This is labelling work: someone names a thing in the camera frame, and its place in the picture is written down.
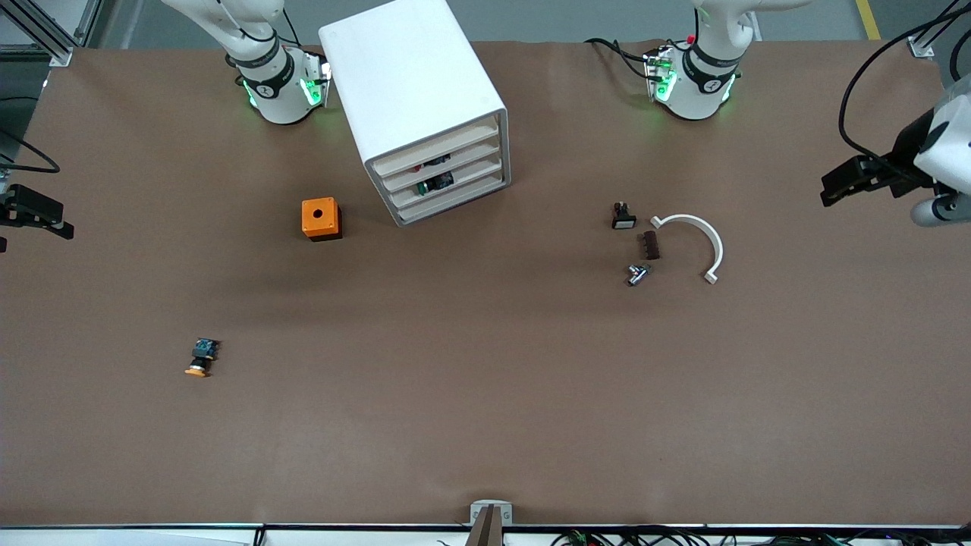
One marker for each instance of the orange mushroom pushbutton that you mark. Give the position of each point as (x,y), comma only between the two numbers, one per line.
(201,360)

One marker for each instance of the green pushbutton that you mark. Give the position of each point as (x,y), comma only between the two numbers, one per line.
(436,183)

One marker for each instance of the orange button enclosure box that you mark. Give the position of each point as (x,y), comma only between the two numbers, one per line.
(317,214)

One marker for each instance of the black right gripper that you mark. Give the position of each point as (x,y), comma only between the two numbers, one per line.
(23,206)

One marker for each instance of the grey metal table bracket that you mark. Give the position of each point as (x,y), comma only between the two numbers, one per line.
(478,506)

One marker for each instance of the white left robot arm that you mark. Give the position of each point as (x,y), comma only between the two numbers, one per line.
(705,83)

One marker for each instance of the white plastic drawer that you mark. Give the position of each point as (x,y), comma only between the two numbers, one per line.
(398,180)
(425,152)
(402,197)
(447,203)

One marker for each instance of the white rectangular pushbutton switch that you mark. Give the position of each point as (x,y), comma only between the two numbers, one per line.
(623,220)

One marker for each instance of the chrome metal valve fitting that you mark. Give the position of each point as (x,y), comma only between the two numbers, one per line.
(637,274)

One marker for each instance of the white drawer cabinet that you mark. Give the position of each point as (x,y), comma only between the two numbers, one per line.
(410,76)

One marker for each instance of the dark brown cylindrical part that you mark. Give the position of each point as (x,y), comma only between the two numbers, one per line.
(648,245)

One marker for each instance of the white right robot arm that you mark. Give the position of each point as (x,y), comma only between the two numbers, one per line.
(281,98)

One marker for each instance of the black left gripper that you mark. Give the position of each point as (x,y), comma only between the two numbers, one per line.
(900,168)

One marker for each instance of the aluminium frame profile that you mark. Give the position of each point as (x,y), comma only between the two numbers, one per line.
(922,47)
(64,42)

